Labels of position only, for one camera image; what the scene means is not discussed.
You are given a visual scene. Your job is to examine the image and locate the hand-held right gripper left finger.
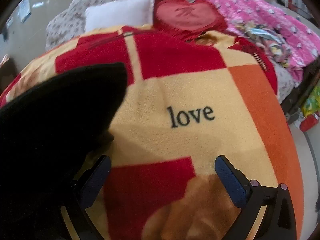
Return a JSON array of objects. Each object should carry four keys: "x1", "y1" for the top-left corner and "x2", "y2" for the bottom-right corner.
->
[{"x1": 60, "y1": 155, "x2": 112, "y2": 240}]

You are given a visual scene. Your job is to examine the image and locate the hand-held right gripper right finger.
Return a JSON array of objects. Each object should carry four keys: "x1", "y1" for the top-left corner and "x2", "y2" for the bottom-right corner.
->
[{"x1": 214, "y1": 155, "x2": 298, "y2": 240}]

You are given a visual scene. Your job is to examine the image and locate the black pants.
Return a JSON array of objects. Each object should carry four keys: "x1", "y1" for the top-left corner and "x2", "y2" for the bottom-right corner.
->
[{"x1": 0, "y1": 62, "x2": 128, "y2": 240}]

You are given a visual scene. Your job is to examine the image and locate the red container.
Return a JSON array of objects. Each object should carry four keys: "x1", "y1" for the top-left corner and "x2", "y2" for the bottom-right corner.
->
[{"x1": 299, "y1": 116, "x2": 320, "y2": 132}]

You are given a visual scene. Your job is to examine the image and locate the red and yellow printed blanket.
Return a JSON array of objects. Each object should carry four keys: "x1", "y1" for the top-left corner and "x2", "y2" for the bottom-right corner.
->
[{"x1": 0, "y1": 26, "x2": 304, "y2": 240}]

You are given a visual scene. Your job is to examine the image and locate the floral bed sheet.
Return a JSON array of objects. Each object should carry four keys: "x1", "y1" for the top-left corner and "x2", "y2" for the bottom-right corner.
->
[{"x1": 274, "y1": 65, "x2": 297, "y2": 103}]

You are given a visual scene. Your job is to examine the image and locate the yellow green bag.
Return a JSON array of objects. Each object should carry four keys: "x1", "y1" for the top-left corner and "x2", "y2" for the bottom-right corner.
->
[{"x1": 301, "y1": 85, "x2": 320, "y2": 118}]

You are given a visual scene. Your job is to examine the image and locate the cartoon print cloth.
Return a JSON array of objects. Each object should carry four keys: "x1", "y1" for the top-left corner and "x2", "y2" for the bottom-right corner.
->
[{"x1": 235, "y1": 22, "x2": 293, "y2": 68}]

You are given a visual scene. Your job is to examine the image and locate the white pillow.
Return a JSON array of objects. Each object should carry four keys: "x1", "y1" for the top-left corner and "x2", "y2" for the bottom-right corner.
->
[{"x1": 84, "y1": 0, "x2": 155, "y2": 32}]

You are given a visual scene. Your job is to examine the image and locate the red heart pillow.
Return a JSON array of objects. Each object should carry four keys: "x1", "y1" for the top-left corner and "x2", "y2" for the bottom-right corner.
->
[{"x1": 152, "y1": 0, "x2": 228, "y2": 38}]

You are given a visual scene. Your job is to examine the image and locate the pink printed quilt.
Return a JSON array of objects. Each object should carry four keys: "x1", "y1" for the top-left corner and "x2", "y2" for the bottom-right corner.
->
[{"x1": 185, "y1": 0, "x2": 320, "y2": 80}]

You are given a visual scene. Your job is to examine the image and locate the dark wooden bed frame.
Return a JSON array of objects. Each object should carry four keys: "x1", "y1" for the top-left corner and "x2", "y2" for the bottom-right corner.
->
[{"x1": 280, "y1": 55, "x2": 320, "y2": 124}]

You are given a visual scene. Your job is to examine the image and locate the wall calendar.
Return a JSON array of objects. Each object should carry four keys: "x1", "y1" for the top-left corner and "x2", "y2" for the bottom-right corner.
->
[{"x1": 19, "y1": 0, "x2": 32, "y2": 22}]

